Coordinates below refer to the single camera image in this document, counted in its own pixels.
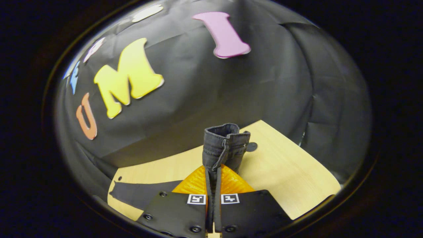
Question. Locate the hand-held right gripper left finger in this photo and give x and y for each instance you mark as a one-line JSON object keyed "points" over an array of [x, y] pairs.
{"points": [[178, 215]]}

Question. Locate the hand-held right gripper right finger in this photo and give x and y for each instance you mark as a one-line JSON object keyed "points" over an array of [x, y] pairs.
{"points": [[254, 213]]}

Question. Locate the black jeans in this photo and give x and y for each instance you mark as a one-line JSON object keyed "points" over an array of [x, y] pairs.
{"points": [[221, 145]]}

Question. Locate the black backdrop cloth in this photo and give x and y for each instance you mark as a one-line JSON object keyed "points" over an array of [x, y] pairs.
{"points": [[205, 99]]}

